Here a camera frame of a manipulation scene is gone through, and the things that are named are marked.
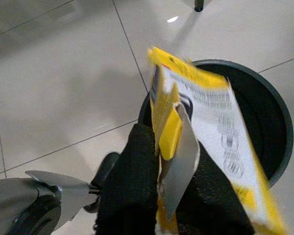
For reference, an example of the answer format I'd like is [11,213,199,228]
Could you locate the torn yellow white carton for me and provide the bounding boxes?
[147,46,290,235]

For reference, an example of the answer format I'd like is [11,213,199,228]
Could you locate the black robot foot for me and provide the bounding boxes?
[84,151,121,213]

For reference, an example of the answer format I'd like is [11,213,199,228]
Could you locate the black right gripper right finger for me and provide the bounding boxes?
[175,141,256,235]

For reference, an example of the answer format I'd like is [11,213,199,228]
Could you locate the black round rubbish bin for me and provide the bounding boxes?
[138,59,294,189]

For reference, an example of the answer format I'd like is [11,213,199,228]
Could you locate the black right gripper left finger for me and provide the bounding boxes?
[94,123,160,235]

